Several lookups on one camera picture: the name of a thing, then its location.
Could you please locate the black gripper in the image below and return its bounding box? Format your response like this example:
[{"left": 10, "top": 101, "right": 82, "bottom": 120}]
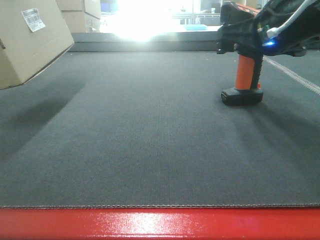
[{"left": 216, "top": 0, "right": 320, "bottom": 57}]

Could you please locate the orange black barcode scanner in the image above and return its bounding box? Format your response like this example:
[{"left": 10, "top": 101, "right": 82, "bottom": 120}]
[{"left": 217, "top": 1, "right": 263, "bottom": 106}]

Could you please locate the cardboard package box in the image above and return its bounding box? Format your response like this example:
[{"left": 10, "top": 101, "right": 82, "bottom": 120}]
[{"left": 0, "top": 0, "right": 74, "bottom": 90}]

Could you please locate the blue tray on table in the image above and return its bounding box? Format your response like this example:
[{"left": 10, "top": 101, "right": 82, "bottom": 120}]
[{"left": 183, "top": 24, "right": 208, "bottom": 31}]

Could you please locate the stacked cardboard boxes background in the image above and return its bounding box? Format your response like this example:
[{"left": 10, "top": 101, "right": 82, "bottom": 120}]
[{"left": 56, "top": 0, "right": 101, "bottom": 33}]

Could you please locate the white barcode label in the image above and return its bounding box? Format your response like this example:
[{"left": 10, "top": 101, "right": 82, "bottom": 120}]
[{"left": 21, "top": 8, "right": 46, "bottom": 33}]

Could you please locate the red metal conveyor frame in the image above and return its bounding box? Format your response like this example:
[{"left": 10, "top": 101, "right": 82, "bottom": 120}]
[{"left": 0, "top": 207, "right": 320, "bottom": 240}]

